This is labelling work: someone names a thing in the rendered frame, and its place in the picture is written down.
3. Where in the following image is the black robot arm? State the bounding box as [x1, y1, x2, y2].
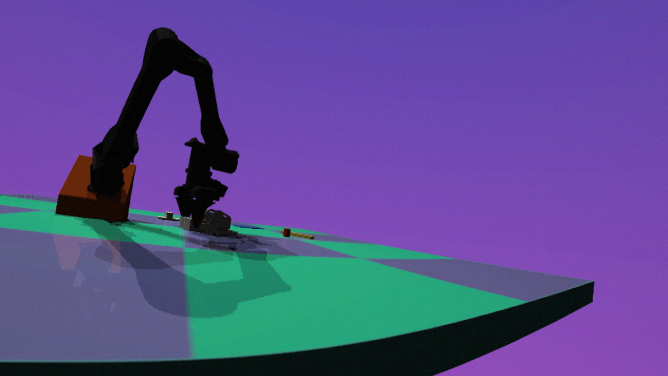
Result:
[87, 27, 240, 197]

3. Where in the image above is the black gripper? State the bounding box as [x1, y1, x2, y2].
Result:
[174, 164, 220, 228]

